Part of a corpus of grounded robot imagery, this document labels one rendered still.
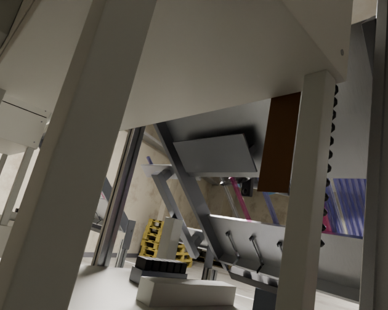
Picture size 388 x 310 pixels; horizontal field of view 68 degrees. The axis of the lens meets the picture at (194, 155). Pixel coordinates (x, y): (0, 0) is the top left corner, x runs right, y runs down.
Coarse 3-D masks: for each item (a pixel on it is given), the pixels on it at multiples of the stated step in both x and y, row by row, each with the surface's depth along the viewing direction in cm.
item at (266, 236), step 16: (224, 224) 110; (240, 224) 103; (256, 224) 98; (272, 224) 93; (224, 240) 115; (240, 240) 108; (256, 240) 102; (272, 240) 96; (336, 240) 79; (352, 240) 76; (240, 256) 113; (256, 256) 107; (272, 256) 101; (320, 256) 86; (336, 256) 82; (352, 256) 78; (320, 272) 89; (336, 272) 85; (352, 272) 81
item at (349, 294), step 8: (224, 256) 118; (232, 256) 116; (232, 264) 112; (240, 264) 110; (248, 264) 108; (256, 264) 107; (264, 264) 105; (256, 272) 104; (264, 272) 102; (272, 272) 100; (320, 280) 90; (320, 288) 88; (328, 288) 86; (336, 288) 85; (344, 288) 84; (352, 288) 83; (336, 296) 84; (344, 296) 82; (352, 296) 81
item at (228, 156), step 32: (352, 32) 53; (352, 64) 56; (352, 96) 59; (192, 128) 95; (224, 128) 86; (256, 128) 78; (352, 128) 62; (192, 160) 97; (224, 160) 87; (256, 160) 84; (352, 160) 65
